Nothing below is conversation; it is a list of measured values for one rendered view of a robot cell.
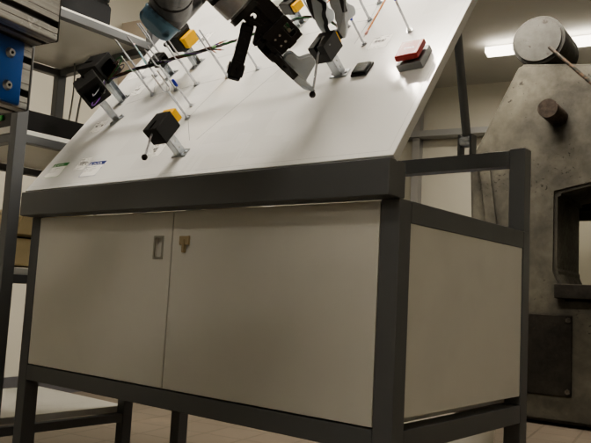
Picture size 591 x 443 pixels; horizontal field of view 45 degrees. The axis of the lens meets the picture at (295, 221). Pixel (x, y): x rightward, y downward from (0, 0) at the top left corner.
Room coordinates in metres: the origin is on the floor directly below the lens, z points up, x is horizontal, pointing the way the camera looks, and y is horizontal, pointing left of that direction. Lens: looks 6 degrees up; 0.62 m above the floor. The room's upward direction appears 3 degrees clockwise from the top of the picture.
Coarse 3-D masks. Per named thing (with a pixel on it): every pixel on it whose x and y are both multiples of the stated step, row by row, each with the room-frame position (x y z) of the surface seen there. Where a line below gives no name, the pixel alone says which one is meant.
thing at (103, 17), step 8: (64, 0) 2.14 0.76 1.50; (72, 0) 2.16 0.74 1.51; (80, 0) 2.18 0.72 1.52; (88, 0) 2.20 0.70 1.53; (96, 0) 2.23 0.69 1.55; (104, 0) 2.26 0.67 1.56; (72, 8) 2.16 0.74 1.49; (80, 8) 2.18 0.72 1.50; (88, 8) 2.21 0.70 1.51; (96, 8) 2.23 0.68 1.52; (104, 8) 2.25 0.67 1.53; (88, 16) 2.21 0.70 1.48; (96, 16) 2.23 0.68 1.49; (104, 16) 2.25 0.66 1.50
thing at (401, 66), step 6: (426, 48) 1.34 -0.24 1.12; (420, 54) 1.34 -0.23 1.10; (426, 54) 1.34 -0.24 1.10; (414, 60) 1.34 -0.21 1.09; (420, 60) 1.33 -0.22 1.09; (426, 60) 1.34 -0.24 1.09; (396, 66) 1.36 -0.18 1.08; (402, 66) 1.35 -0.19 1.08; (408, 66) 1.35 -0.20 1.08; (414, 66) 1.34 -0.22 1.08; (420, 66) 1.33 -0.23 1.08
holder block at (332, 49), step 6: (318, 36) 1.45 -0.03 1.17; (330, 36) 1.42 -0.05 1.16; (336, 36) 1.44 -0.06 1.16; (312, 42) 1.44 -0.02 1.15; (318, 42) 1.43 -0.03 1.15; (324, 42) 1.41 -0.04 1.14; (330, 42) 1.42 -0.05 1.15; (336, 42) 1.44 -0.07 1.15; (312, 48) 1.43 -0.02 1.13; (318, 48) 1.42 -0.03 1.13; (324, 48) 1.41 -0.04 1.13; (330, 48) 1.42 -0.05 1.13; (336, 48) 1.44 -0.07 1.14; (312, 54) 1.44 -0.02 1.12; (324, 54) 1.42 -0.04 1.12; (330, 54) 1.43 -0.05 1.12; (318, 60) 1.44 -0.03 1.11; (324, 60) 1.44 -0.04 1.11; (330, 60) 1.43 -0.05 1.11
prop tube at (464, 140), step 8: (456, 48) 1.71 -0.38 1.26; (456, 56) 1.72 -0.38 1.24; (456, 64) 1.73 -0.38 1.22; (456, 72) 1.73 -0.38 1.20; (464, 72) 1.73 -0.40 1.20; (464, 80) 1.73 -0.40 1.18; (464, 88) 1.73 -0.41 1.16; (464, 96) 1.74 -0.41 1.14; (464, 104) 1.74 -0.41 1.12; (464, 112) 1.75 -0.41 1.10; (464, 120) 1.75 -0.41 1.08; (464, 128) 1.75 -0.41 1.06; (464, 136) 1.76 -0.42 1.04; (464, 144) 1.76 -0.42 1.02
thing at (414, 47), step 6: (408, 42) 1.36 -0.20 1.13; (414, 42) 1.34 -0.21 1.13; (420, 42) 1.33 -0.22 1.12; (402, 48) 1.35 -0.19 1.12; (408, 48) 1.34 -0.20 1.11; (414, 48) 1.33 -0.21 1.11; (420, 48) 1.33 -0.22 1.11; (396, 54) 1.35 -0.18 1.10; (402, 54) 1.34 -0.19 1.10; (408, 54) 1.33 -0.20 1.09; (414, 54) 1.32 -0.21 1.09; (396, 60) 1.35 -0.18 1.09; (402, 60) 1.34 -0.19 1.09; (408, 60) 1.35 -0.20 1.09
